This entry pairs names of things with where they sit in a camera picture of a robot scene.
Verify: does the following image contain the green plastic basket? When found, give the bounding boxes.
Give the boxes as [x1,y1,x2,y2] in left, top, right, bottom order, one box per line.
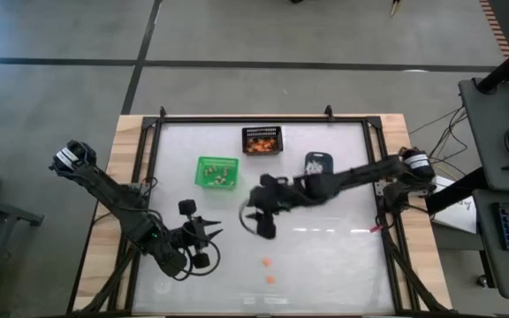
[194,155,240,191]

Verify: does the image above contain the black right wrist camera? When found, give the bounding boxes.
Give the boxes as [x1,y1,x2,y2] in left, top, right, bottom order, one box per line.
[287,176,322,205]

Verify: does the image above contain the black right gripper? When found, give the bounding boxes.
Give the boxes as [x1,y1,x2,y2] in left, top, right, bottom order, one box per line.
[244,174,289,240]

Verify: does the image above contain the black floor cable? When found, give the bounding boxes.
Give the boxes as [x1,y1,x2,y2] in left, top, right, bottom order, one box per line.
[407,105,470,178]

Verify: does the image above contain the teal plastic bin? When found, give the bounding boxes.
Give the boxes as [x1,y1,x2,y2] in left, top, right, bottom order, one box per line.
[303,151,335,178]

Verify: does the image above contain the black plastic basket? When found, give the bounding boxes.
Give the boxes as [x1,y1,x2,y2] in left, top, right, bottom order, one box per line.
[240,125,285,155]

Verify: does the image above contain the white paper sheet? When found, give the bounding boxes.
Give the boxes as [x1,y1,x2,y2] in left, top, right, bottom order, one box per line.
[433,175,477,235]

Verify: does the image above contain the black right camera cable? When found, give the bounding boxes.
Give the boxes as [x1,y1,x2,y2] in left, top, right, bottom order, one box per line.
[239,202,260,236]

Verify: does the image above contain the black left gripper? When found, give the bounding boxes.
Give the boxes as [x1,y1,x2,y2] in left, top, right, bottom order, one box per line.
[178,198,224,269]

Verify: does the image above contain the black control box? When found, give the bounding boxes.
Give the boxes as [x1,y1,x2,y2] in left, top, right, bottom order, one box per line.
[425,166,490,216]

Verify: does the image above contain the black monitor pole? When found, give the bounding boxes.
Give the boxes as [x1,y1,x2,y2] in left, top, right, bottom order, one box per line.
[475,33,509,95]

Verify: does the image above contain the grey desk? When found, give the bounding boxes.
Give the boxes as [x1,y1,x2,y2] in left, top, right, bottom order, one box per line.
[457,77,509,301]

